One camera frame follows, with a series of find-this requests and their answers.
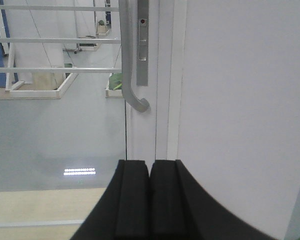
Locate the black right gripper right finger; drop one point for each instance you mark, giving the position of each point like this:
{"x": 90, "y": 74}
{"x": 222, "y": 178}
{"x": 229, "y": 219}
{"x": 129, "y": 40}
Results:
{"x": 181, "y": 209}

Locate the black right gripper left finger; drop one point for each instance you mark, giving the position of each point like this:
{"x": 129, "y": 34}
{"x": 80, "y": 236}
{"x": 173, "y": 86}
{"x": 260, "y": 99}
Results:
{"x": 122, "y": 213}

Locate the transparent sliding door white frame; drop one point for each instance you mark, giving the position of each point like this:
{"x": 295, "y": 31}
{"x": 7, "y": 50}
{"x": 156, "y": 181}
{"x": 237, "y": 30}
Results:
{"x": 57, "y": 156}

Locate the grey curved door handle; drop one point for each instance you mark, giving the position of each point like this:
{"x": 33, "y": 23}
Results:
{"x": 126, "y": 31}

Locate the grey door lock plate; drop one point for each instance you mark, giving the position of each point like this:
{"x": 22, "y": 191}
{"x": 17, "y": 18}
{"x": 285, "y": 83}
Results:
{"x": 142, "y": 43}

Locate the white wooden planter frame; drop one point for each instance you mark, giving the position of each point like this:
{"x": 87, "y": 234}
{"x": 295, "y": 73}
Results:
{"x": 38, "y": 80}

